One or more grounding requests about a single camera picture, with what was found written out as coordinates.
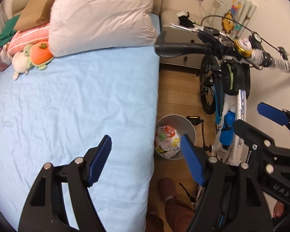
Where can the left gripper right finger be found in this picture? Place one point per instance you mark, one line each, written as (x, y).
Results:
(232, 198)

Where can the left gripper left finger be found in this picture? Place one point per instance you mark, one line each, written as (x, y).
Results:
(44, 208)

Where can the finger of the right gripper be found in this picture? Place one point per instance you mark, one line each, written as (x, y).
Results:
(281, 117)
(253, 136)

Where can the grey round trash bin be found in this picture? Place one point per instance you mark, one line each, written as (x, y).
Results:
(183, 127)

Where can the trash in bin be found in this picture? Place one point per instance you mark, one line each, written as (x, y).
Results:
(167, 141)

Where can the person right hand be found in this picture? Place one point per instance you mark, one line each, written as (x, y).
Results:
(278, 210)

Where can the blue water bottle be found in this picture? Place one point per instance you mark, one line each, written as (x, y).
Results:
(227, 131)

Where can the white bicycle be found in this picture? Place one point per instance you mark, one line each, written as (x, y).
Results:
(225, 77)

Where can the brown slipper foot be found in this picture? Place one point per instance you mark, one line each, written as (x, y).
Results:
(167, 189)

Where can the light blue bed sheet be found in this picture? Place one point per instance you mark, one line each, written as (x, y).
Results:
(57, 114)

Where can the cartoon lion play mat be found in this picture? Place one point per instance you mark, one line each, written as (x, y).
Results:
(231, 15)

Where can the grey bedside cabinet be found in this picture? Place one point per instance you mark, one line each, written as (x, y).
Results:
(168, 17)

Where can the black item on cabinet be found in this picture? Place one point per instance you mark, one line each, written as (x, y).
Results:
(186, 22)

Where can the orange green turtle plush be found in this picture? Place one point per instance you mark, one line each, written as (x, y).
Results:
(38, 55)

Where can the striped folded clothes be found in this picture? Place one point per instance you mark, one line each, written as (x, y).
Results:
(5, 57)

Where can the pink striped pillow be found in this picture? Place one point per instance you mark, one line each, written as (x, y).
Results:
(30, 36)

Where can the green clothing pile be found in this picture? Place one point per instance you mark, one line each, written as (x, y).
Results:
(8, 31)

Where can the white pillow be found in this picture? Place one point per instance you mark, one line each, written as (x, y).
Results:
(83, 25)

